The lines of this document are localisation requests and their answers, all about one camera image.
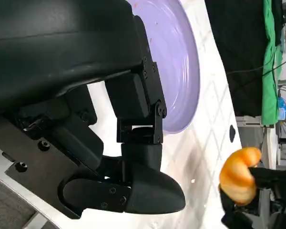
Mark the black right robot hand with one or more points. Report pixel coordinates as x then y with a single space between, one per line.
274 190

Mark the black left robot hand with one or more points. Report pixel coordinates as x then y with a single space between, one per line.
62 47

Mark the orange and white bread roll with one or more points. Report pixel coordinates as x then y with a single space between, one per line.
236 174

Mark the black table grommet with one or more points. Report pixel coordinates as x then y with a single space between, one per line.
232 134

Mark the blue packet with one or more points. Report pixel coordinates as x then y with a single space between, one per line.
282 107

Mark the lilac plate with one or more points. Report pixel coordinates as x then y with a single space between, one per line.
176 59

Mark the green cloth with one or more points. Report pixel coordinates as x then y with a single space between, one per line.
270 71

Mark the black curtain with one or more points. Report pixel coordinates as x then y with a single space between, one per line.
240 47

